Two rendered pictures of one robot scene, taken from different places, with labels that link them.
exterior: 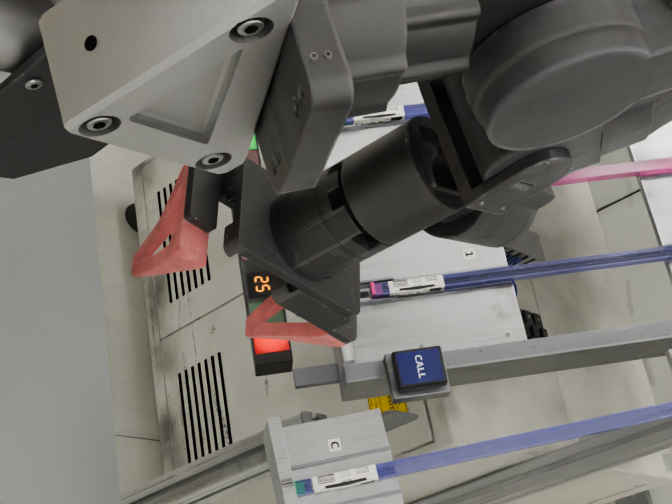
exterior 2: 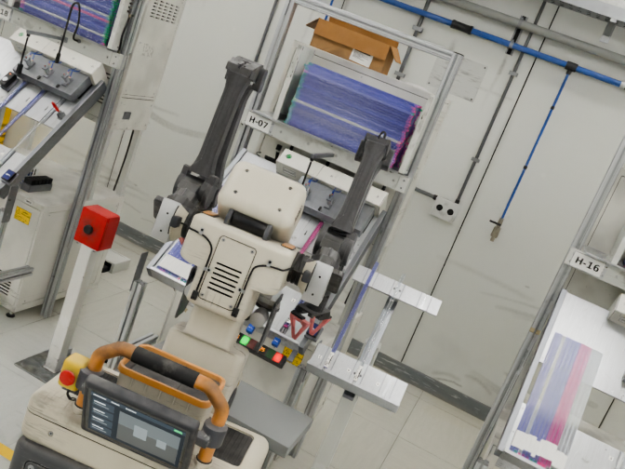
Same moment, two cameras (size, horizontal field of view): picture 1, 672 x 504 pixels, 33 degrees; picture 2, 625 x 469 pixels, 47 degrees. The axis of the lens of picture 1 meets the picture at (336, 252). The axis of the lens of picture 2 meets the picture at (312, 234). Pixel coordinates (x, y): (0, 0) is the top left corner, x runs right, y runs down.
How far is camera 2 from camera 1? 1.55 m
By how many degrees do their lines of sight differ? 24
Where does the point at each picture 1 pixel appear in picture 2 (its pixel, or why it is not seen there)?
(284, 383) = (261, 383)
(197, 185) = (297, 314)
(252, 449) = (293, 387)
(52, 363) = (256, 398)
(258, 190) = (304, 306)
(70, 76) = (312, 300)
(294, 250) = (318, 309)
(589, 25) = (348, 244)
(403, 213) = not seen: hidden behind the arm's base
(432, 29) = (337, 260)
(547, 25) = (344, 248)
